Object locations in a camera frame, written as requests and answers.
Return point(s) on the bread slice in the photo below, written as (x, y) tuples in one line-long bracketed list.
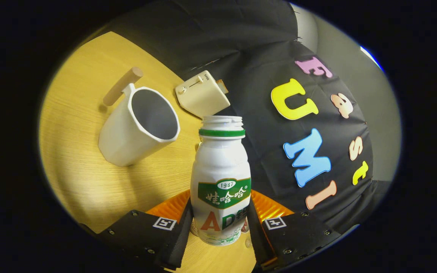
[(223, 86)]

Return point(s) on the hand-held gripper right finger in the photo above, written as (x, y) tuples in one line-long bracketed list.
[(302, 235)]

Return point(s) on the black backdrop cloth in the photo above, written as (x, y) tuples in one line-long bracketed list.
[(260, 57)]

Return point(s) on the white juice bottle green label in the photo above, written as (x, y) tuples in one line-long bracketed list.
[(220, 163)]

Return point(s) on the wooden table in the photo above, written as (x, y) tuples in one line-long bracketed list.
[(82, 159)]

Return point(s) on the cream toaster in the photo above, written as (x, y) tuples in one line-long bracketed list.
[(201, 96)]

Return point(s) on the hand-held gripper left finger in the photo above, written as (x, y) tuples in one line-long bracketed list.
[(142, 235)]

